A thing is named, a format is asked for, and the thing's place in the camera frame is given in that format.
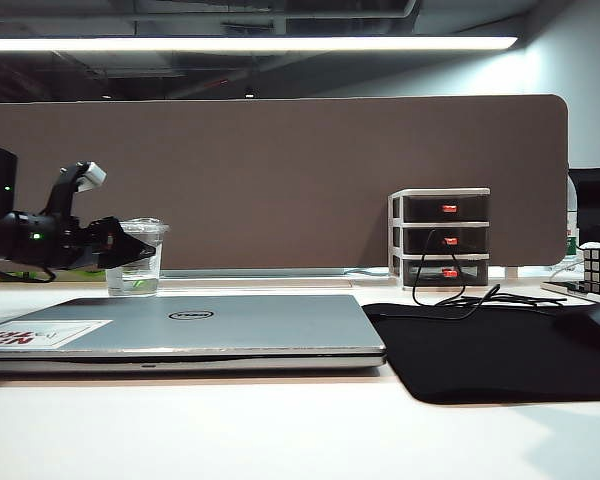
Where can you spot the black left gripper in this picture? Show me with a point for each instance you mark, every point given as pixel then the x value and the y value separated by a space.
pixel 70 245

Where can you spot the clear plastic cup with lid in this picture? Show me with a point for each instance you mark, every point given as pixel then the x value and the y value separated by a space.
pixel 150 277

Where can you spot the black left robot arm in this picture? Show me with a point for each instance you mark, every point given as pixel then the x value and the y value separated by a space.
pixel 0 235

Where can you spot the silver Dell laptop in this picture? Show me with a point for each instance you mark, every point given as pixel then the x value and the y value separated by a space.
pixel 230 325

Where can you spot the green plastic item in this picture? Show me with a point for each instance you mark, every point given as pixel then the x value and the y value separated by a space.
pixel 125 275
pixel 17 275

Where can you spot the brown desk partition panel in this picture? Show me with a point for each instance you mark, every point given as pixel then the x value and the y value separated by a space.
pixel 280 175

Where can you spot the long ceiling light bar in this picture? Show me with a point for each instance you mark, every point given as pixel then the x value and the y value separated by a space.
pixel 230 43

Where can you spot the white drawer organizer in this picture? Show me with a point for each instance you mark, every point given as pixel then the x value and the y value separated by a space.
pixel 396 235

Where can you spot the black mouse pad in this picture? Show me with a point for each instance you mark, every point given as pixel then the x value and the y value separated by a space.
pixel 480 355

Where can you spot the flat phone under cube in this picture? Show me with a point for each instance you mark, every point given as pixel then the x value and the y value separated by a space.
pixel 562 288

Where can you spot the black monitor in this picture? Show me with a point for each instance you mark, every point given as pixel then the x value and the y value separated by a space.
pixel 597 205

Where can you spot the black computer mouse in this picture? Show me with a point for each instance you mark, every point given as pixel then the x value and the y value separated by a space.
pixel 595 325

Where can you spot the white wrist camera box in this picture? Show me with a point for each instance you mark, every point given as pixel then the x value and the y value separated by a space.
pixel 92 176

